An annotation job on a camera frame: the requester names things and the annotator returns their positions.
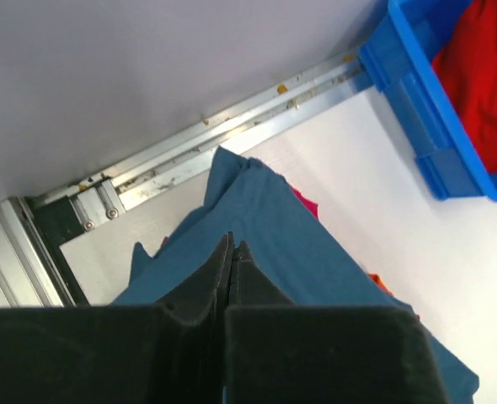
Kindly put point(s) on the aluminium table edge rail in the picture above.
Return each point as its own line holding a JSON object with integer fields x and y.
{"x": 138, "y": 178}

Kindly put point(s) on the red crumpled garment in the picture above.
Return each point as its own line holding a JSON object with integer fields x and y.
{"x": 467, "y": 69}

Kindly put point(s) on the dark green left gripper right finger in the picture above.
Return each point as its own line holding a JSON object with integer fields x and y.
{"x": 279, "y": 352}

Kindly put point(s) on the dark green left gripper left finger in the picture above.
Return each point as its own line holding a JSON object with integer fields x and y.
{"x": 170, "y": 351}

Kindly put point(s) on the folded orange t shirt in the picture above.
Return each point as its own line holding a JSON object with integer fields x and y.
{"x": 377, "y": 280}

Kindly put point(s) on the teal blue t shirt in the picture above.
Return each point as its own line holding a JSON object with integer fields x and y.
{"x": 247, "y": 200}

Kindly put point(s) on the aluminium frame rail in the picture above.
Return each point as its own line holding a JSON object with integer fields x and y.
{"x": 29, "y": 276}

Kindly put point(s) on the blue plastic bin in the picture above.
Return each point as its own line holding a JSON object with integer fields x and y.
{"x": 397, "y": 58}

